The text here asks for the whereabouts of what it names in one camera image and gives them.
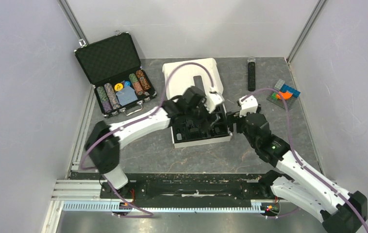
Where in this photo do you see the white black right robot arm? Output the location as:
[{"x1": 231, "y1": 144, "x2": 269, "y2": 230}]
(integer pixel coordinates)
[{"x1": 227, "y1": 113, "x2": 368, "y2": 233}]

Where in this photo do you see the aluminium frame rail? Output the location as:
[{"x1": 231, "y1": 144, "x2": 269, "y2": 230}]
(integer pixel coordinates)
[{"x1": 42, "y1": 174, "x2": 280, "y2": 233}]

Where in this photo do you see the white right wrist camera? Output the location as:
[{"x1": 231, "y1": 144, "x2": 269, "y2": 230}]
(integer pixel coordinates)
[{"x1": 238, "y1": 95, "x2": 258, "y2": 117}]

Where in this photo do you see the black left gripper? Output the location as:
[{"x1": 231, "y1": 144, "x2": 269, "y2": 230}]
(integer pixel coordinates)
[{"x1": 186, "y1": 96, "x2": 219, "y2": 133}]

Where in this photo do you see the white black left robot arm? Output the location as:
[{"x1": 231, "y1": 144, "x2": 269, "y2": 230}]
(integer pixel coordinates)
[{"x1": 85, "y1": 86, "x2": 224, "y2": 198}]

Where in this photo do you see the colourful building block set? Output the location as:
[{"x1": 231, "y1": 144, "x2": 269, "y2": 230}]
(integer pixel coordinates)
[{"x1": 266, "y1": 79, "x2": 301, "y2": 110}]

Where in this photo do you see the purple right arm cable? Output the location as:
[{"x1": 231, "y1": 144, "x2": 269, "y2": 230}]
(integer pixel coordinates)
[{"x1": 241, "y1": 88, "x2": 368, "y2": 233}]

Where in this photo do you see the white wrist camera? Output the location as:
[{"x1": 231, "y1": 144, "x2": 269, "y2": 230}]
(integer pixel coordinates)
[
  {"x1": 204, "y1": 92, "x2": 225, "y2": 114},
  {"x1": 238, "y1": 95, "x2": 258, "y2": 117}
]

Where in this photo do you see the black glitter tube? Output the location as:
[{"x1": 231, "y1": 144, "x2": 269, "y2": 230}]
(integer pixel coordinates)
[{"x1": 247, "y1": 57, "x2": 256, "y2": 92}]

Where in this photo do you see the black poker chip case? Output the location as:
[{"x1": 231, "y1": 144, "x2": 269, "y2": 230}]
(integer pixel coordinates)
[{"x1": 74, "y1": 32, "x2": 157, "y2": 118}]

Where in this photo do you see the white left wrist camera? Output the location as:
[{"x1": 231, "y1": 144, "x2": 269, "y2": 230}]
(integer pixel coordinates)
[{"x1": 204, "y1": 92, "x2": 225, "y2": 114}]

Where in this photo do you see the white clipper kit box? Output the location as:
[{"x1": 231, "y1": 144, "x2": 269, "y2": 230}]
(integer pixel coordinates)
[{"x1": 166, "y1": 58, "x2": 232, "y2": 149}]

